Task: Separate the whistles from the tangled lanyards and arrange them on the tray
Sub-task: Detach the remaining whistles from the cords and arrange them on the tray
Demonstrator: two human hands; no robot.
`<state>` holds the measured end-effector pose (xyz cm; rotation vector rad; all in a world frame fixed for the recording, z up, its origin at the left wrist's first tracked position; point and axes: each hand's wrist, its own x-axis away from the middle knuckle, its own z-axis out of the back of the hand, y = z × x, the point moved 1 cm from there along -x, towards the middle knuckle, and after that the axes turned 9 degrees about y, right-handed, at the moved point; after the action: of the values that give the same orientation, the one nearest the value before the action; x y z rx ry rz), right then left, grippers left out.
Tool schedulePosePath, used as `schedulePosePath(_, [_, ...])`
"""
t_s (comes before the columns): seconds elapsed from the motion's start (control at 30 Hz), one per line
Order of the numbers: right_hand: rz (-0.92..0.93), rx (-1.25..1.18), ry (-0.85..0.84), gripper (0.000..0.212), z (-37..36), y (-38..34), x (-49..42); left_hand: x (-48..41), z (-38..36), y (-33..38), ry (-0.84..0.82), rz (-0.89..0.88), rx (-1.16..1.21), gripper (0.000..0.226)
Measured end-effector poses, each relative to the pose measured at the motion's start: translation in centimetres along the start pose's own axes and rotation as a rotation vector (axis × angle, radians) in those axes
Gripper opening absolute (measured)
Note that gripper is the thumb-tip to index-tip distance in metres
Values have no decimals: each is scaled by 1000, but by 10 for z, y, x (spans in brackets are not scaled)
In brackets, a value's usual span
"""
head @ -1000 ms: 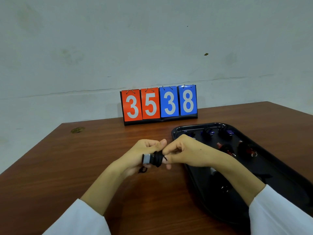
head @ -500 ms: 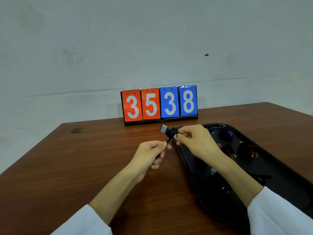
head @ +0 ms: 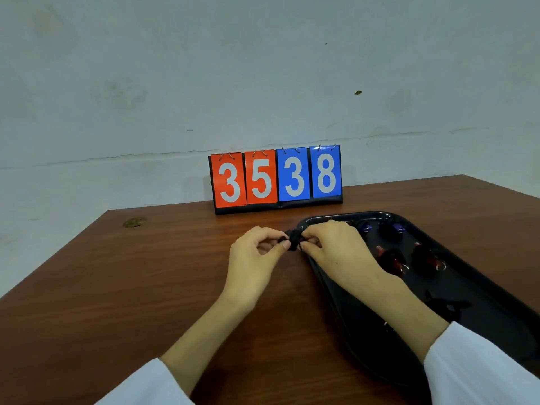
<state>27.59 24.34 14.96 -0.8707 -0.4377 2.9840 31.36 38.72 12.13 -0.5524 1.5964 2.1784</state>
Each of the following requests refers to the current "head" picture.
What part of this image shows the person's right hand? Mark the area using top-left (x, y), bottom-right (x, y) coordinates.
top-left (298, 220), bottom-right (396, 298)

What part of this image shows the small red and black bottle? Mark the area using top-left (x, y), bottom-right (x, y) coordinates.
top-left (375, 245), bottom-right (410, 276)
top-left (411, 242), bottom-right (447, 273)

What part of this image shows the person's right forearm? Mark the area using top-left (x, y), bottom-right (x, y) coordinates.
top-left (365, 270), bottom-right (450, 363)

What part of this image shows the small black knotted cord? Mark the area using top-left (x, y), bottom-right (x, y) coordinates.
top-left (424, 289), bottom-right (473, 323)
top-left (278, 228), bottom-right (305, 253)

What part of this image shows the black plastic tray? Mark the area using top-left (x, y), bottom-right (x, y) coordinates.
top-left (296, 211), bottom-right (540, 390)

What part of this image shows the red and blue flip scoreboard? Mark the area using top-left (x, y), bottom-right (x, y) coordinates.
top-left (208, 144), bottom-right (343, 216)

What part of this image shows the white right sleeve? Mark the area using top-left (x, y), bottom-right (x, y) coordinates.
top-left (423, 321), bottom-right (540, 405)

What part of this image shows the person's left forearm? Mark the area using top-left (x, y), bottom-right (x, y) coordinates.
top-left (159, 291), bottom-right (256, 397)

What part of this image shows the white left sleeve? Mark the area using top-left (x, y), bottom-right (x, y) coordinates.
top-left (95, 357), bottom-right (195, 405)

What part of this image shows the white sleeve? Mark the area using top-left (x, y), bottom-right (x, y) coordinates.
top-left (95, 357), bottom-right (195, 405)
top-left (423, 321), bottom-right (540, 405)

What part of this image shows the person's left hand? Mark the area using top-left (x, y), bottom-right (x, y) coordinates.
top-left (221, 227), bottom-right (293, 311)

